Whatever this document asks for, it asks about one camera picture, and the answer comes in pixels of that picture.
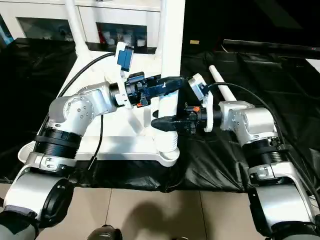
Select blue box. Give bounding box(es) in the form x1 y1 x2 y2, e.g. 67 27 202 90
0 14 14 46

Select black mat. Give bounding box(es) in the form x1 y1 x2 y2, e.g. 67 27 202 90
0 37 320 195

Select grey robot torso cover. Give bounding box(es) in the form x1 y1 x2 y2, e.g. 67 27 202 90
0 204 320 240

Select white cabinet with glass doors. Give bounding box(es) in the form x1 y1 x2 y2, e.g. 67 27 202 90
0 0 164 50

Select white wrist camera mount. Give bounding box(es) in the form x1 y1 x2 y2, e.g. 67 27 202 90
188 72 215 133
106 41 136 110

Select dark rounded robot part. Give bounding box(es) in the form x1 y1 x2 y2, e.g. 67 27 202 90
88 224 124 240

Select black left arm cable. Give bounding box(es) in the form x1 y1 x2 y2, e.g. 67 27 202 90
56 51 119 171

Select white plastic table top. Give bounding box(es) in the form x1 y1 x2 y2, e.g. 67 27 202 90
16 46 181 168

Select white flat board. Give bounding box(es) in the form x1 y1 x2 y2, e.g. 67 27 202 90
306 58 320 69

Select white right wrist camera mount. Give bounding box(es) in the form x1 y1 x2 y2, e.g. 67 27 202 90
188 72 215 133

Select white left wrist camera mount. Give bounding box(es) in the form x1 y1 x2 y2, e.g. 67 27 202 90
106 41 136 110

